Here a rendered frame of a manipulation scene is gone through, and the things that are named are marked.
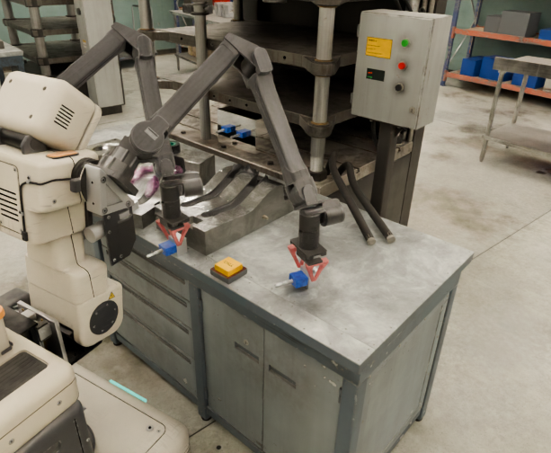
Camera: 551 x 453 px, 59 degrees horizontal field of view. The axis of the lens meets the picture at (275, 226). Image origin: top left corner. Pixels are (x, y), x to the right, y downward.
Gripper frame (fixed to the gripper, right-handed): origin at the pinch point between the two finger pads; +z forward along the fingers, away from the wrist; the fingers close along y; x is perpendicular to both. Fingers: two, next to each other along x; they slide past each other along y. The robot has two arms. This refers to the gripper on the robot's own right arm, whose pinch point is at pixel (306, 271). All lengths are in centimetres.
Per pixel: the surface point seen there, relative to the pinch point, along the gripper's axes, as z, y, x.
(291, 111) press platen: -20, 88, -44
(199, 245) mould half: 1.5, 29.8, 22.1
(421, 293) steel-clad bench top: 4.8, -18.3, -27.9
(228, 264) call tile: 0.6, 14.3, 18.5
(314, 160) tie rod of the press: -4, 67, -43
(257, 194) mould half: -7.1, 40.0, -3.3
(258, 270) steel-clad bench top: 4.4, 12.4, 9.6
